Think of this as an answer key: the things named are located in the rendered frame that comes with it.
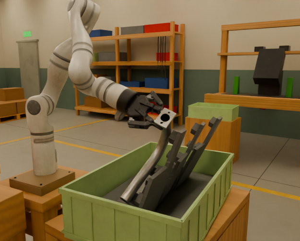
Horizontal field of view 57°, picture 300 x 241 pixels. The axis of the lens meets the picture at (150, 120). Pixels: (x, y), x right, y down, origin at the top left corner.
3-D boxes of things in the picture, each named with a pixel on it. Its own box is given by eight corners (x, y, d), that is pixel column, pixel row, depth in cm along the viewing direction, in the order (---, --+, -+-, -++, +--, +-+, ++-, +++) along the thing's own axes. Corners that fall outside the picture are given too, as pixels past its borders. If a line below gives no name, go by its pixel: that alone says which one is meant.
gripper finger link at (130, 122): (128, 124, 81) (148, 124, 81) (128, 129, 81) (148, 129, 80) (127, 119, 79) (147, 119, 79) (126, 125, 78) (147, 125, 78)
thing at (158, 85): (170, 129, 590) (172, 20, 548) (74, 115, 757) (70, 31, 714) (182, 125, 634) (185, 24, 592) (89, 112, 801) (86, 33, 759)
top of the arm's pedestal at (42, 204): (48, 169, 143) (48, 162, 142) (98, 181, 128) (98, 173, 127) (-12, 194, 115) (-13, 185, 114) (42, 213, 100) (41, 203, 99)
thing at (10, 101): (17, 113, 786) (15, 87, 772) (37, 115, 751) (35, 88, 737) (-26, 121, 681) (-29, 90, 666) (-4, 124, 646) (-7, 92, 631)
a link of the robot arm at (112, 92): (135, 102, 93) (121, 95, 95) (131, 82, 83) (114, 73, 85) (119, 123, 89) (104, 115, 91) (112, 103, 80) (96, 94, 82)
